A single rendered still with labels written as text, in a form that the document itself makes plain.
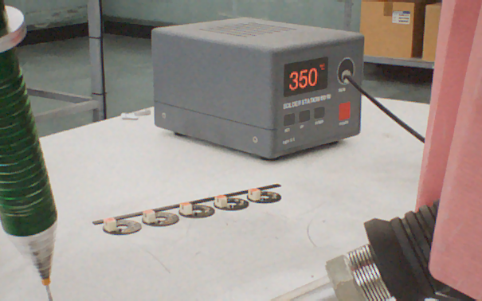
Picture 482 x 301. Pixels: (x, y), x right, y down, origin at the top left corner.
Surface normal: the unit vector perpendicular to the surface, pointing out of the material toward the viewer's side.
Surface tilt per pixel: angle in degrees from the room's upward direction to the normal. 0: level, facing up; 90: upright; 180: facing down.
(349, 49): 90
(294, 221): 0
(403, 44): 88
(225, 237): 0
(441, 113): 87
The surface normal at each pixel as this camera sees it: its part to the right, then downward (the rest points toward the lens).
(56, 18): 0.82, 0.15
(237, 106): -0.72, 0.18
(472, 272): -0.10, 0.41
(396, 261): 0.36, -0.37
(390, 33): -0.51, 0.22
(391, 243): 0.25, -0.63
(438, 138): 0.00, 0.22
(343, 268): -0.39, -0.62
